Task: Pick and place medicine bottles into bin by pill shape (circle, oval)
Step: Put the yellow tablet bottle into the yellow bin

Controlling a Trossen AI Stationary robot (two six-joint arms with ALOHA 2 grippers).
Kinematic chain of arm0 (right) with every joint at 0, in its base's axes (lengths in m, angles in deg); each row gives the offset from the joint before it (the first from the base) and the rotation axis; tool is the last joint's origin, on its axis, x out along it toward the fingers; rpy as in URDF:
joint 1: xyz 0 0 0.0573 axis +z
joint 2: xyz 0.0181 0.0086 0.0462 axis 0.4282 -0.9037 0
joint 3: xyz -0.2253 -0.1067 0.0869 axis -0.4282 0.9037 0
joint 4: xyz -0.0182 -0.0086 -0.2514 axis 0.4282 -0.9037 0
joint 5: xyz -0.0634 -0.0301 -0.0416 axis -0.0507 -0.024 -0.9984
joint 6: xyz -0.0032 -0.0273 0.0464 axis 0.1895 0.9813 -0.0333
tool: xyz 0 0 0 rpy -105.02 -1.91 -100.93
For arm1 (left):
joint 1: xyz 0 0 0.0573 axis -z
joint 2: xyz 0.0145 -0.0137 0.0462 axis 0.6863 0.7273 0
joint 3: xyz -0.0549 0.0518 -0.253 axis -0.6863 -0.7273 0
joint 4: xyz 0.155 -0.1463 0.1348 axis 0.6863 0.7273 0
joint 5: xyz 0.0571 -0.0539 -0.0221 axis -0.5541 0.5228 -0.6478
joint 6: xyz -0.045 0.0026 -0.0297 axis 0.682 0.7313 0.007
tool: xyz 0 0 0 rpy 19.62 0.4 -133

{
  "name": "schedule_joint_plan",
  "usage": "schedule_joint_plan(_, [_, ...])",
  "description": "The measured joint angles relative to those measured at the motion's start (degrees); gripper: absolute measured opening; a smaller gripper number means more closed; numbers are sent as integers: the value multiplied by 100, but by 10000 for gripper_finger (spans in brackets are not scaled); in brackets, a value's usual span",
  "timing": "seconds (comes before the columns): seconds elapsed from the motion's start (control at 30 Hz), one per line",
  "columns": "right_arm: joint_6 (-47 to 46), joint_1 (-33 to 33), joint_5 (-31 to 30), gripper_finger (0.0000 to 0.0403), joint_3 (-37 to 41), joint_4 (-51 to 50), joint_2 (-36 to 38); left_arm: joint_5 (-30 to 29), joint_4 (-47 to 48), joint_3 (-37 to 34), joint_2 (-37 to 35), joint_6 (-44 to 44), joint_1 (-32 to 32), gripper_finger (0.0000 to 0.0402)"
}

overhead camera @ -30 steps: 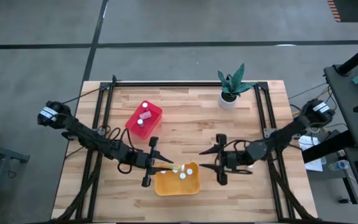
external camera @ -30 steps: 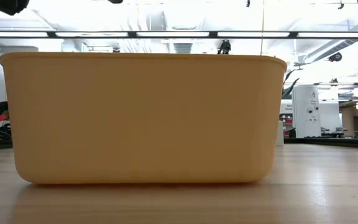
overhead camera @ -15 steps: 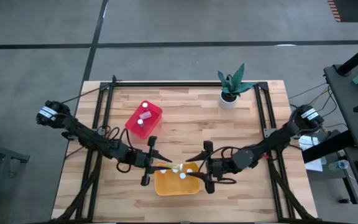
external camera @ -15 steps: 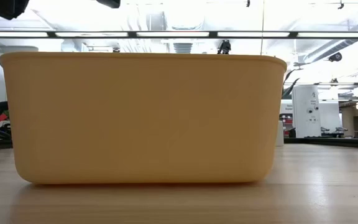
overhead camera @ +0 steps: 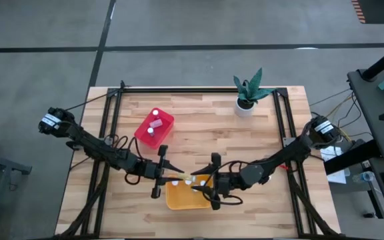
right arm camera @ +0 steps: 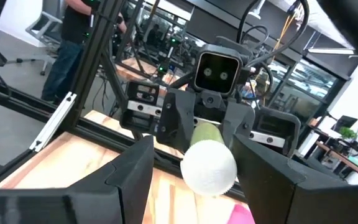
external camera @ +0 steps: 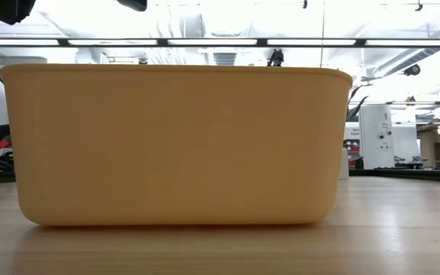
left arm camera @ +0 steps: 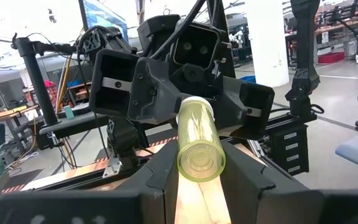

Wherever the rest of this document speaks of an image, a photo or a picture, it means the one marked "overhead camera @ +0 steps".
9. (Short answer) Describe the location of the black pole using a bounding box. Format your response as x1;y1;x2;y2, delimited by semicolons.
361;39;384;82

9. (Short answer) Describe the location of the grey metal stand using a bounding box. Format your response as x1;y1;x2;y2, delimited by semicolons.
0;149;33;240

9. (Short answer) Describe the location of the red plastic bin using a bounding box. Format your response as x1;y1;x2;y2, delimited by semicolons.
133;107;175;150

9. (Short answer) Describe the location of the dark grey side desk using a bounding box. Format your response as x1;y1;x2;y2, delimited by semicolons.
347;65;384;161

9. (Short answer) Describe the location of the black mat with striped border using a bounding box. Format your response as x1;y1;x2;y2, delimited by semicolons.
351;0;384;25

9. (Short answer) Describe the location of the white paper sheet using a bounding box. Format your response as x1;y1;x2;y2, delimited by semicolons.
319;145;351;185

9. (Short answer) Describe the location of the clear plastic water bottle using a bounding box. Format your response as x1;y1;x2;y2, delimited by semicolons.
351;171;377;185

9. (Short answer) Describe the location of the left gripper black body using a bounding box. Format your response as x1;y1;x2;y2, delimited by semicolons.
144;145;169;199

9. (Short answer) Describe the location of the snake plant in white pot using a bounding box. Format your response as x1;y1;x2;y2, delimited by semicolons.
233;67;275;118

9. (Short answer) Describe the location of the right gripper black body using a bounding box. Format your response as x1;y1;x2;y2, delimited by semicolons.
210;153;243;211

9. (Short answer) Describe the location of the black aluminium table frame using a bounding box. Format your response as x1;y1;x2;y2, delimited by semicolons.
53;85;343;240

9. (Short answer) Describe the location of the yellow plastic bin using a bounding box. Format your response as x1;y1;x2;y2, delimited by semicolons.
165;173;215;211

